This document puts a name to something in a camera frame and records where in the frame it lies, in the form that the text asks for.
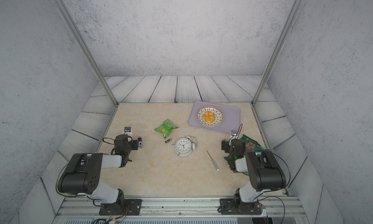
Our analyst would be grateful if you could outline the clear handle screwdriver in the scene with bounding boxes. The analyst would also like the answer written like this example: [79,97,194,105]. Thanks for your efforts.
[207,151,220,171]

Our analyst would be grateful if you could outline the white twin-bell alarm clock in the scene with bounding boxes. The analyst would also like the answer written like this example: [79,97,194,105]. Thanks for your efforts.
[173,136,198,157]

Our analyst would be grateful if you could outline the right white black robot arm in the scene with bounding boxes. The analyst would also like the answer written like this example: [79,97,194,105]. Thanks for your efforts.
[221,139,288,209]

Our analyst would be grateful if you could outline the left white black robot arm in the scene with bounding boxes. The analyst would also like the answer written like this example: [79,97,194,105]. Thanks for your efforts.
[56,134,142,215]

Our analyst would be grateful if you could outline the large green chips bag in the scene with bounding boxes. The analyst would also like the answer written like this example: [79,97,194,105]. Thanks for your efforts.
[224,134,265,173]

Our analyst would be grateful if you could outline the patterned white plate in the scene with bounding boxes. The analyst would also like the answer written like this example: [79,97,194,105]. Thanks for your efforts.
[197,106,224,127]

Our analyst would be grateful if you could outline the small green snack packet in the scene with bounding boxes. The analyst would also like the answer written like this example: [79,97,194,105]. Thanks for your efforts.
[154,119,178,139]

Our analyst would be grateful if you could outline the lavender plastic tray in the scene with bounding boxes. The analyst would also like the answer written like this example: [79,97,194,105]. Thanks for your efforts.
[188,101,241,133]

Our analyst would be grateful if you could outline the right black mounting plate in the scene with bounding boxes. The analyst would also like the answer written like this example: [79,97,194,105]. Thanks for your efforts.
[218,198,262,215]

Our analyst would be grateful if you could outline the black mounting plate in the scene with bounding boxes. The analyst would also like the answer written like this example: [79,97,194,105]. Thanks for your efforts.
[99,199,142,216]
[218,198,262,215]

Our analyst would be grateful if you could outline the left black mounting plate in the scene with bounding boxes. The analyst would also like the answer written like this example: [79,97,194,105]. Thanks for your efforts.
[99,199,142,216]

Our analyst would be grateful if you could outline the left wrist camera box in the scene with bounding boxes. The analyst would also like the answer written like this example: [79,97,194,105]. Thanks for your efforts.
[124,127,133,139]

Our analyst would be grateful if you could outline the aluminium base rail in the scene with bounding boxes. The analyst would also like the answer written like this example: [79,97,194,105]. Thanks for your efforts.
[53,195,309,224]

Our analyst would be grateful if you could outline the right aluminium frame post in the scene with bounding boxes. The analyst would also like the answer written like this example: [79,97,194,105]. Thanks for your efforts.
[252,0,304,107]

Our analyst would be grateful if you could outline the aluminium frame post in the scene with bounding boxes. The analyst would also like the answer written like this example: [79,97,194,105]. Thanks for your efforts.
[52,0,119,108]
[252,0,304,107]

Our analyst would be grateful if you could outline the left aluminium frame post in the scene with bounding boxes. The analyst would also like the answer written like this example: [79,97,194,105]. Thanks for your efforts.
[52,0,119,108]

